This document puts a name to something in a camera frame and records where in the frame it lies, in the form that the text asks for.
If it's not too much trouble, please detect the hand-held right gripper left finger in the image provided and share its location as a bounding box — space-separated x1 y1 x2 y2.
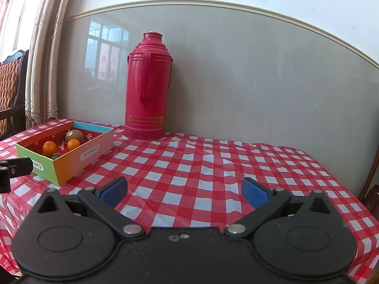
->
37 176 146 239

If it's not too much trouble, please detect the dark wooden cushioned chair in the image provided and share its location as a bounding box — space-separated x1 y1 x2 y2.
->
0 50 29 139

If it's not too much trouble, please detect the beige curtain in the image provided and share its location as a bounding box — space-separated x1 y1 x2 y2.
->
0 0 77 129

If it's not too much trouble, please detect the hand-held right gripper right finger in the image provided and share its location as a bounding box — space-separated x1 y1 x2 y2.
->
223 177 332 239

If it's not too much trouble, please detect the red white checkered tablecloth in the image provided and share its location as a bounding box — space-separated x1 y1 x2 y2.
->
0 118 375 284

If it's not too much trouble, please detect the colourful cardboard box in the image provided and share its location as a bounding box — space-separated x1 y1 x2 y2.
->
15 121 114 187

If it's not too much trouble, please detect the brown kiwi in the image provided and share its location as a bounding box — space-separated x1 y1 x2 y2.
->
65 129 84 144

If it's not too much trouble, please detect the red thermos flask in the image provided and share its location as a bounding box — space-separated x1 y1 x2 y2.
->
123 31 174 140

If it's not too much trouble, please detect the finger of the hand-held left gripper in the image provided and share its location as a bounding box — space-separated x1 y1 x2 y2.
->
0 157 34 193

